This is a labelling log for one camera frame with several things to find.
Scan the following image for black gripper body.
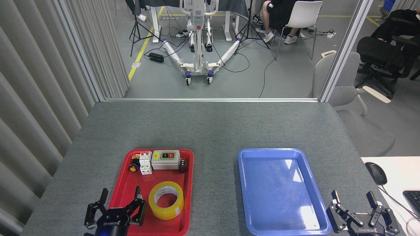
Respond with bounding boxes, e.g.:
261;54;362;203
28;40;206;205
95;207;130;236
345;215;389;236

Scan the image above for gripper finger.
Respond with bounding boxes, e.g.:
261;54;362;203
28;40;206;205
326;190;356;234
84;188;110;230
366;191;400;234
122;186;146;226

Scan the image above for yellow tape roll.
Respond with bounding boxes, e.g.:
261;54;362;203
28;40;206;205
148;181;184;220

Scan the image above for black computer mouse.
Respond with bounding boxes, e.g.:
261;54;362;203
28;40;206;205
365;162;388;186

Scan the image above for yellow push button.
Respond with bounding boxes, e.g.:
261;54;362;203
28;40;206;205
128;153;141;173

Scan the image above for white circuit breaker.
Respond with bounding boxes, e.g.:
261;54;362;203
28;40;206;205
139;151;153;175

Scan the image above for black keyboard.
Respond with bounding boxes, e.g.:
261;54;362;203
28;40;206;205
402;190;420;218

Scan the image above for red plastic tray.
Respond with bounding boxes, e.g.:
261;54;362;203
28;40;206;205
108;149;194;236

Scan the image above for blue plastic tray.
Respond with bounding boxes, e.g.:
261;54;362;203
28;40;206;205
238;148;332;236

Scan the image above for grey office chair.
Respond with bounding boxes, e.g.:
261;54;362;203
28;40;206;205
308;51;396;157

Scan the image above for black office chair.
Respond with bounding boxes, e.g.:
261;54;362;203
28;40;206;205
356;9;420;99

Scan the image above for black tripod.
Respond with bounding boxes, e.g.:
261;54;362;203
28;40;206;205
234;0;270;55
126;0;163;57

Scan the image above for seated person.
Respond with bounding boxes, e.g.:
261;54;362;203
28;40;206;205
371;9;420;41
252;0;307;45

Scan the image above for white chair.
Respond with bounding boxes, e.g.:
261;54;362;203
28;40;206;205
276;1;323;61

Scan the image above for white stand on wheels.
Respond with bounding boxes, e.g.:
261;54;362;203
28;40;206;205
162;0;242;86

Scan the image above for dark-topped desk white legs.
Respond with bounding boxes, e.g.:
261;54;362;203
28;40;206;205
133;0;250;43

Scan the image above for black mouse cable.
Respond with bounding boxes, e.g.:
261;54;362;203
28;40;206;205
381;185;420;221

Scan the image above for grey switch box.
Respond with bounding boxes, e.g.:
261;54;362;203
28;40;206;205
151;150;180;170

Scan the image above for silver frame rail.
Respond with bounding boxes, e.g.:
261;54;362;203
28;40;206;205
104;97;319;103

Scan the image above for silver frame post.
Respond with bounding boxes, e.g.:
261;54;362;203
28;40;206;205
319;0;374;103
54;0;107;102

